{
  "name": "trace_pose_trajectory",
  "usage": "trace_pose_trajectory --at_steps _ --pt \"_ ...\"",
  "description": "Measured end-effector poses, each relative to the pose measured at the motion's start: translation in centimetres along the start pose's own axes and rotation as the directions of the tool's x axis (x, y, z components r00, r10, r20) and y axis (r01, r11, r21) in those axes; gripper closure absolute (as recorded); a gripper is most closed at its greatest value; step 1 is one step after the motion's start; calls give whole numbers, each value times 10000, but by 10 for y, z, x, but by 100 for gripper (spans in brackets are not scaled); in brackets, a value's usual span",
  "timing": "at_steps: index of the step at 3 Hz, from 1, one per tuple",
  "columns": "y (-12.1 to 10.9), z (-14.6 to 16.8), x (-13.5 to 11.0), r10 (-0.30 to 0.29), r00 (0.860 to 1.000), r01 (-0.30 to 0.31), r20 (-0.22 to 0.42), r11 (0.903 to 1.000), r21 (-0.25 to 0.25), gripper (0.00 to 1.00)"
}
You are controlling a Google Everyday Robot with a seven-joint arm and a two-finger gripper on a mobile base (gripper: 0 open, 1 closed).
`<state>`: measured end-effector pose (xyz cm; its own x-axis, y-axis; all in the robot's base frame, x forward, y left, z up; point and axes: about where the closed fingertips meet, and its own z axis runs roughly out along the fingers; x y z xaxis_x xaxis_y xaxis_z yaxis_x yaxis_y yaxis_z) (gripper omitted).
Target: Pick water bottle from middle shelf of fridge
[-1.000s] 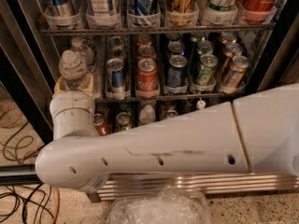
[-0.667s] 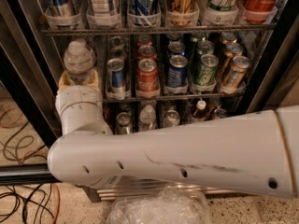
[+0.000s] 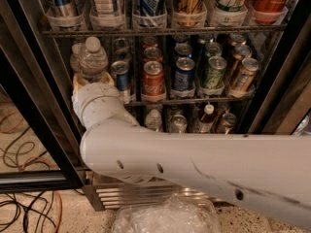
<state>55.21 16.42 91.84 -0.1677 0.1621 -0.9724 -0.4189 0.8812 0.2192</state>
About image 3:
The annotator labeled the red cola can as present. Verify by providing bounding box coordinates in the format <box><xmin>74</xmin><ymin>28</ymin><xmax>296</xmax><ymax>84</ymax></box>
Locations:
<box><xmin>142</xmin><ymin>61</ymin><xmax>166</xmax><ymax>102</ymax></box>
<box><xmin>143</xmin><ymin>47</ymin><xmax>163</xmax><ymax>63</ymax></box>

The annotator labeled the clear water bottle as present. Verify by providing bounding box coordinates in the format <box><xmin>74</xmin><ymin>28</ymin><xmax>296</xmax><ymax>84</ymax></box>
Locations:
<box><xmin>70</xmin><ymin>44</ymin><xmax>82</xmax><ymax>73</ymax></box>
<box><xmin>78</xmin><ymin>37</ymin><xmax>108</xmax><ymax>82</ymax></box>

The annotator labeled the black floor cable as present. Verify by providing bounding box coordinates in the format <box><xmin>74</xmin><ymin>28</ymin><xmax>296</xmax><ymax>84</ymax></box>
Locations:
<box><xmin>0</xmin><ymin>125</ymin><xmax>86</xmax><ymax>233</ymax></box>

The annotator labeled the open glass fridge door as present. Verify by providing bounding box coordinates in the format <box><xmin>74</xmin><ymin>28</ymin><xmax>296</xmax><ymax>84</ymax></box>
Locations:
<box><xmin>1</xmin><ymin>48</ymin><xmax>85</xmax><ymax>193</ymax></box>

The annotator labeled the front blue silver can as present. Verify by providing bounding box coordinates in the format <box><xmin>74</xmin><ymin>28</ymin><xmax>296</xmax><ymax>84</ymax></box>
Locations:
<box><xmin>110</xmin><ymin>60</ymin><xmax>131</xmax><ymax>104</ymax></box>

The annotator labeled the middle wire shelf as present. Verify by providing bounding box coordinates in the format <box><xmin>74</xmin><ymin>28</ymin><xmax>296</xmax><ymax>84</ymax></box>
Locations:
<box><xmin>124</xmin><ymin>95</ymin><xmax>254</xmax><ymax>107</ymax></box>

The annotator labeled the orange extension cable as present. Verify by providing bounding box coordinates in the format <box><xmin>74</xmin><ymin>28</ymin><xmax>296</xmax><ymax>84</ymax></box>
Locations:
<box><xmin>0</xmin><ymin>110</ymin><xmax>63</xmax><ymax>233</ymax></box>

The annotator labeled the green soda can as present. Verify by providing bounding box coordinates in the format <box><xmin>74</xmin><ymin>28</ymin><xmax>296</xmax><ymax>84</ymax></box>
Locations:
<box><xmin>204</xmin><ymin>42</ymin><xmax>223</xmax><ymax>58</ymax></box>
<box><xmin>199</xmin><ymin>56</ymin><xmax>226</xmax><ymax>95</ymax></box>

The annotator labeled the top white label bottle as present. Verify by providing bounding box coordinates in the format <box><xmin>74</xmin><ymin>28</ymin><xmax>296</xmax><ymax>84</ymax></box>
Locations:
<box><xmin>86</xmin><ymin>0</ymin><xmax>125</xmax><ymax>19</ymax></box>

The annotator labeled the front gold can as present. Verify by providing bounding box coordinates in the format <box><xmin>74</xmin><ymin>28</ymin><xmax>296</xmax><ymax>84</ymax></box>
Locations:
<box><xmin>229</xmin><ymin>57</ymin><xmax>259</xmax><ymax>98</ymax></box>

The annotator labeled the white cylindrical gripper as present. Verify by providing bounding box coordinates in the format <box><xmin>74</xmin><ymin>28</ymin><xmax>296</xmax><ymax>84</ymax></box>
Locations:
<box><xmin>72</xmin><ymin>72</ymin><xmax>138</xmax><ymax>129</ymax></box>

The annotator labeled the right glass fridge door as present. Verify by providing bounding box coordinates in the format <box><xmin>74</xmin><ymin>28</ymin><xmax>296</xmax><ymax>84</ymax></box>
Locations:
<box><xmin>248</xmin><ymin>13</ymin><xmax>311</xmax><ymax>135</ymax></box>

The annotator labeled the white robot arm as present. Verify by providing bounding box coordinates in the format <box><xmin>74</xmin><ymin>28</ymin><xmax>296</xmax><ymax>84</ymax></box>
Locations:
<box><xmin>72</xmin><ymin>83</ymin><xmax>311</xmax><ymax>230</ymax></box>

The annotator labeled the top wire shelf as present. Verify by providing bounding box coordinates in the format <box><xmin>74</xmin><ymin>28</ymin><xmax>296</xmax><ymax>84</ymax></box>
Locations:
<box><xmin>42</xmin><ymin>24</ymin><xmax>287</xmax><ymax>38</ymax></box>

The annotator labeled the wire shelf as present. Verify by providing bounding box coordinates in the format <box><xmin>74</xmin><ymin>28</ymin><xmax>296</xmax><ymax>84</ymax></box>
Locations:
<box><xmin>42</xmin><ymin>24</ymin><xmax>287</xmax><ymax>38</ymax></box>
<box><xmin>124</xmin><ymin>95</ymin><xmax>254</xmax><ymax>107</ymax></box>

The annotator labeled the bottom juice bottle white cap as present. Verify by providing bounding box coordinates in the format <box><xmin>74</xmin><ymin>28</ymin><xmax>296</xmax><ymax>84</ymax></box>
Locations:
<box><xmin>190</xmin><ymin>104</ymin><xmax>216</xmax><ymax>133</ymax></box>

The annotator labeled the bottom gold can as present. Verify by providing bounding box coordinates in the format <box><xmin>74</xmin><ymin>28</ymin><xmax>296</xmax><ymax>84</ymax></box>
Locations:
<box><xmin>213</xmin><ymin>113</ymin><xmax>237</xmax><ymax>134</ymax></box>

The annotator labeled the clear plastic bag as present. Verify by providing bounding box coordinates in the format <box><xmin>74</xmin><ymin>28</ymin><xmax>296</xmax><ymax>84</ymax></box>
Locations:
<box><xmin>110</xmin><ymin>194</ymin><xmax>221</xmax><ymax>233</ymax></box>

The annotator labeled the dark blue can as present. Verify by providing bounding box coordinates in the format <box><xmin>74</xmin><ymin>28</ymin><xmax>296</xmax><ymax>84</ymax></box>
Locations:
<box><xmin>171</xmin><ymin>57</ymin><xmax>195</xmax><ymax>97</ymax></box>
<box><xmin>174</xmin><ymin>43</ymin><xmax>192</xmax><ymax>59</ymax></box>

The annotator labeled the front red cola can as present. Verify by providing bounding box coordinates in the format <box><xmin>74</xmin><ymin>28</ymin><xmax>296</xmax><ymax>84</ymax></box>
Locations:
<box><xmin>142</xmin><ymin>61</ymin><xmax>166</xmax><ymax>102</ymax></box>

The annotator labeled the bottom silver can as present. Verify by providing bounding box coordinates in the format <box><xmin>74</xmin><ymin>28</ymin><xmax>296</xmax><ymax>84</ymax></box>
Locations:
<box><xmin>169</xmin><ymin>115</ymin><xmax>188</xmax><ymax>133</ymax></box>

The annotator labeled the stainless steel fridge cabinet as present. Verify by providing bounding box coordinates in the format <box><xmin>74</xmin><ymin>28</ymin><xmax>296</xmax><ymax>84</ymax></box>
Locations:
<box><xmin>0</xmin><ymin>0</ymin><xmax>310</xmax><ymax>211</ymax></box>

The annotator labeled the front dark blue can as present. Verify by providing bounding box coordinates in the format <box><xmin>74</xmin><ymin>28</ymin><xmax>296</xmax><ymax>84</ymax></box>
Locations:
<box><xmin>171</xmin><ymin>57</ymin><xmax>195</xmax><ymax>97</ymax></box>

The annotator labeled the front green soda can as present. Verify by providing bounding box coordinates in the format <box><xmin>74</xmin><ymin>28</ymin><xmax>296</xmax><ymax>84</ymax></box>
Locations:
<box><xmin>199</xmin><ymin>56</ymin><xmax>226</xmax><ymax>95</ymax></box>

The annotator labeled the bottom small water bottle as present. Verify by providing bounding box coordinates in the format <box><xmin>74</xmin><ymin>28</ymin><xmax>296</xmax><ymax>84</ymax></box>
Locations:
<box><xmin>145</xmin><ymin>109</ymin><xmax>162</xmax><ymax>132</ymax></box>

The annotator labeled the top gold tall can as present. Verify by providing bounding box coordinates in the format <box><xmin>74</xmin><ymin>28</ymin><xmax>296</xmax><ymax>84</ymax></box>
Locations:
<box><xmin>173</xmin><ymin>0</ymin><xmax>203</xmax><ymax>27</ymax></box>

